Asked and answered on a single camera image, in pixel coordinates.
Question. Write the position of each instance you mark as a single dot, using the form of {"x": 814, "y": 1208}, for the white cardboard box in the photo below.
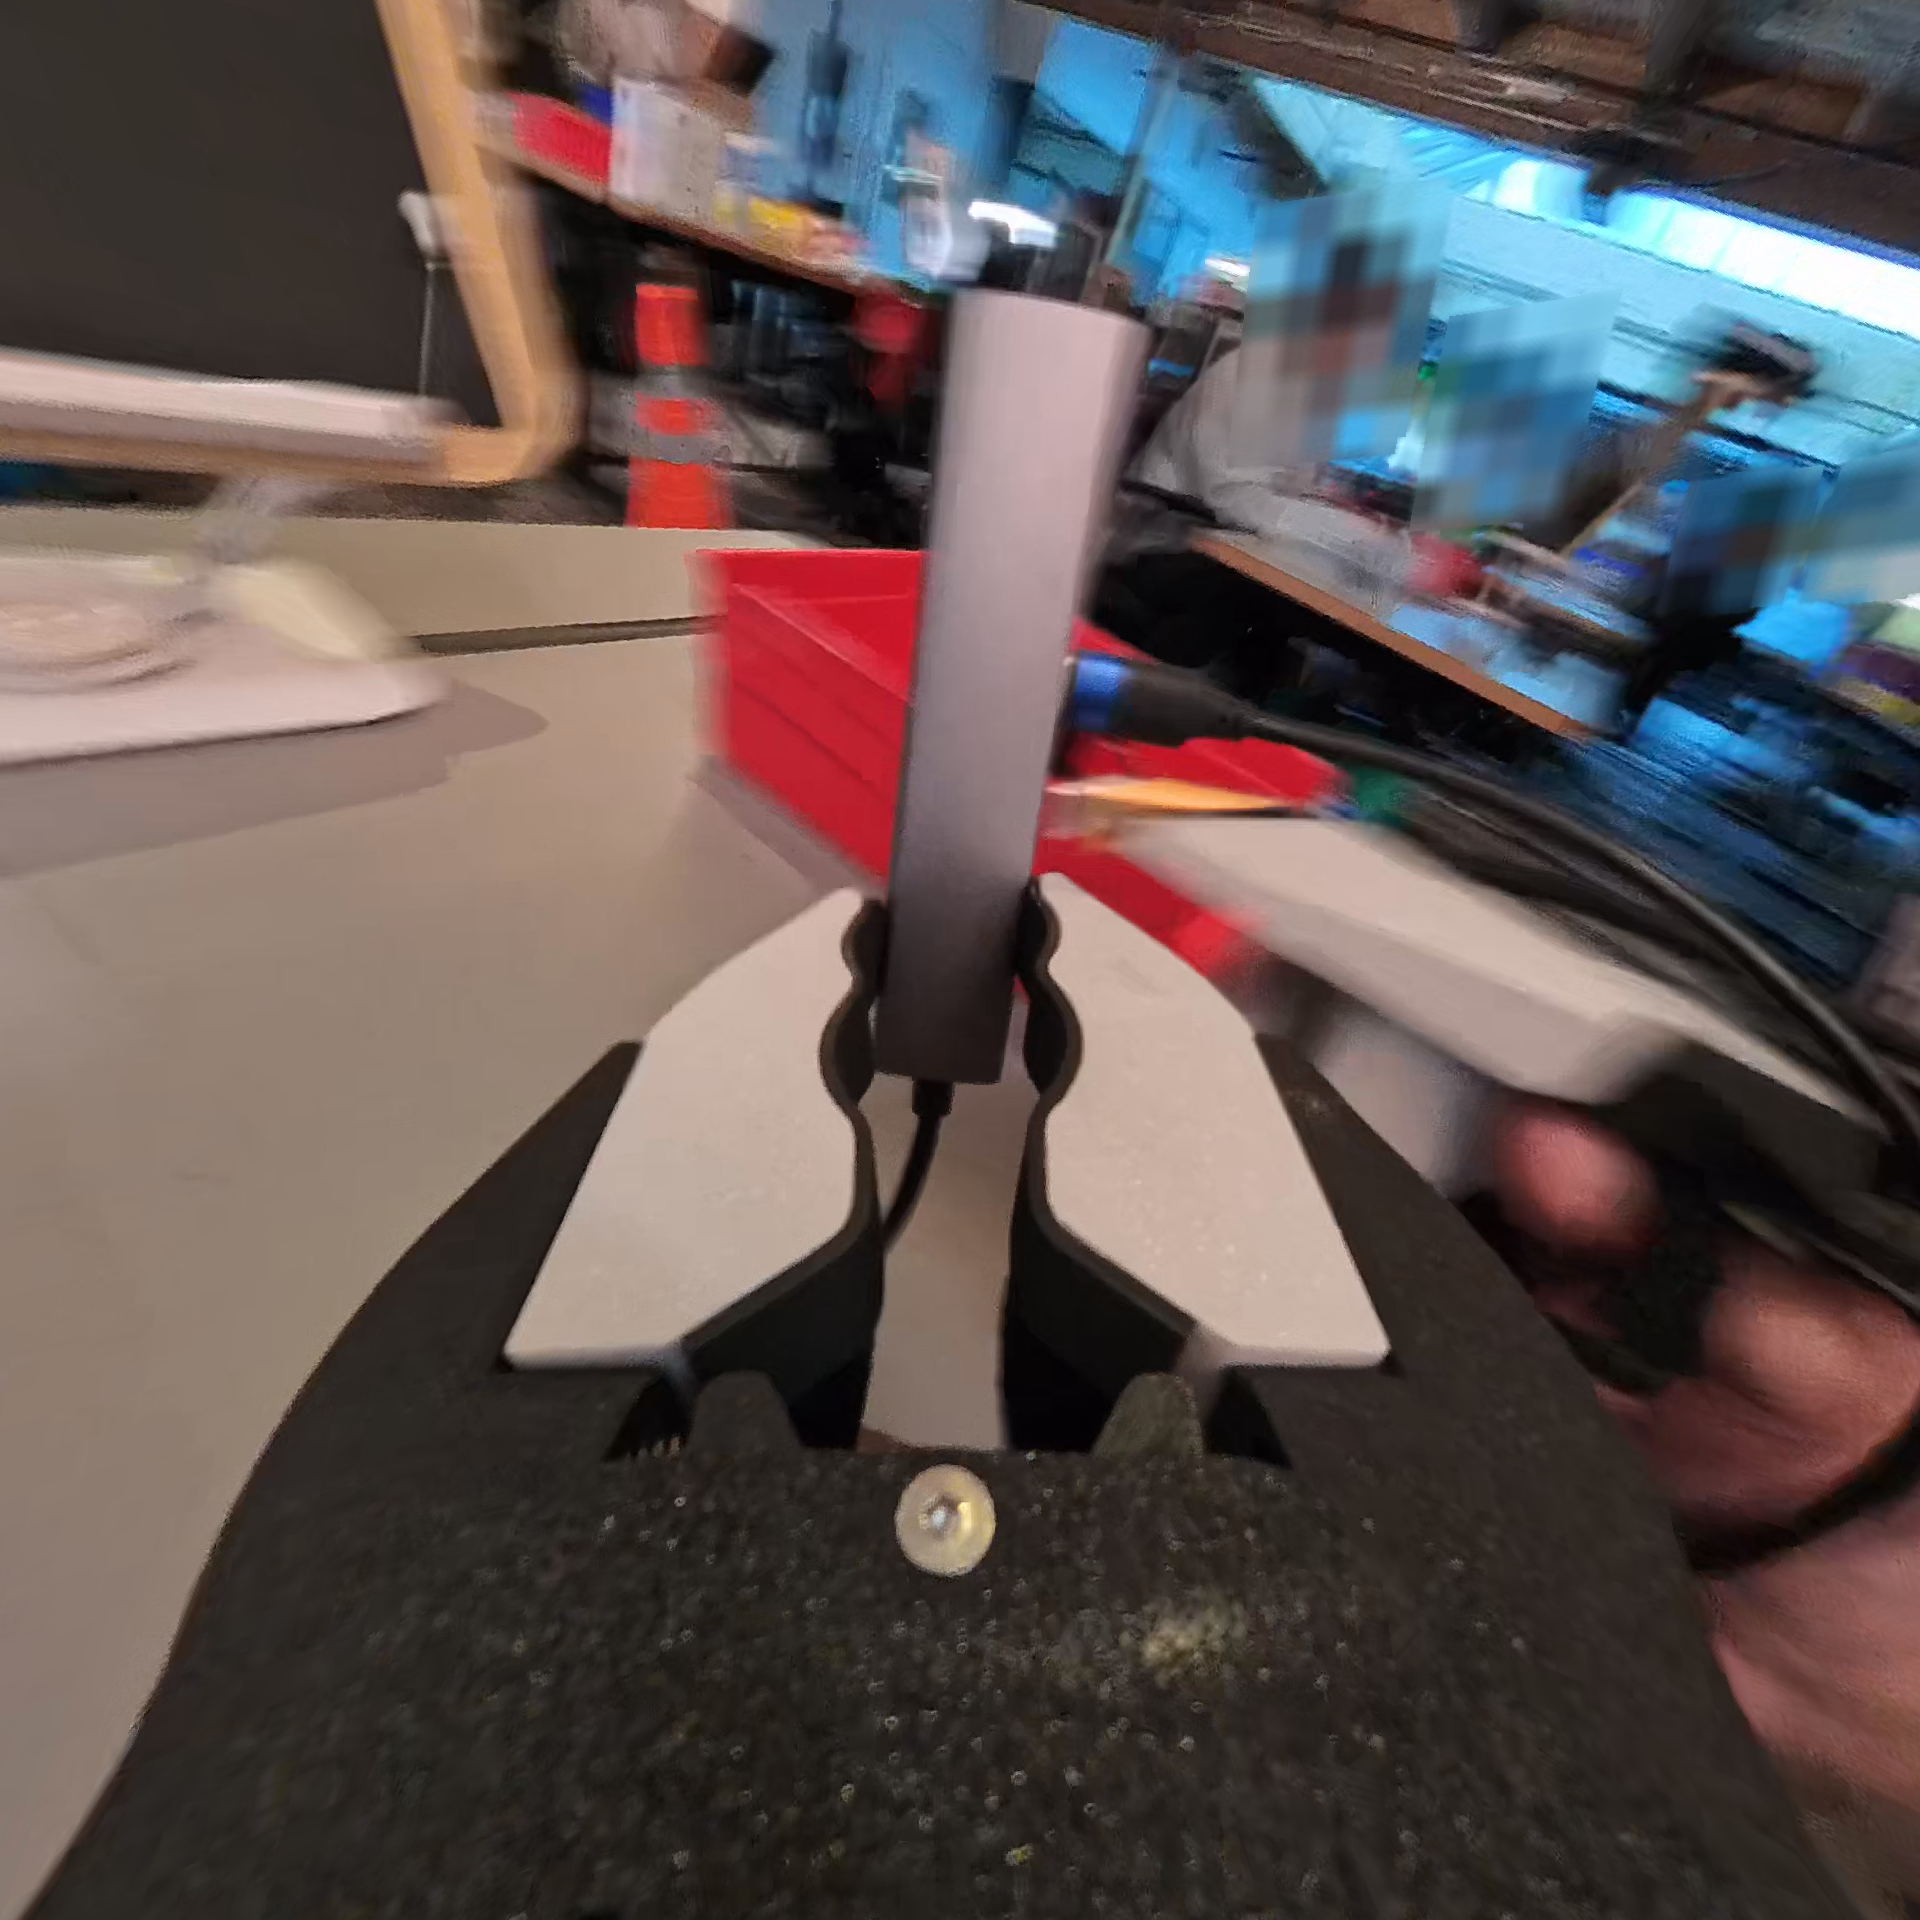
{"x": 659, "y": 143}

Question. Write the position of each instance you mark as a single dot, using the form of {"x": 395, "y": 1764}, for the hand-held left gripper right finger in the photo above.
{"x": 1203, "y": 1182}

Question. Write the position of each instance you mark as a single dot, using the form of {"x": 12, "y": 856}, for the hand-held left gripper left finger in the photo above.
{"x": 703, "y": 1201}

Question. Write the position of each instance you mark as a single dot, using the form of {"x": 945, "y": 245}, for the wooden work table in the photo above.
{"x": 717, "y": 231}
{"x": 1380, "y": 619}

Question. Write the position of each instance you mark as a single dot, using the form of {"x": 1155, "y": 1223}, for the orange traffic cone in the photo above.
{"x": 677, "y": 419}

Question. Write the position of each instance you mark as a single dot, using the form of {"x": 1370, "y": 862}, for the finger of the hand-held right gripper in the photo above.
{"x": 1423, "y": 962}
{"x": 1411, "y": 1112}

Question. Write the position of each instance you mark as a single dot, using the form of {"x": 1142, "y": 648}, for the red plastic bin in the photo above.
{"x": 812, "y": 704}
{"x": 557, "y": 135}

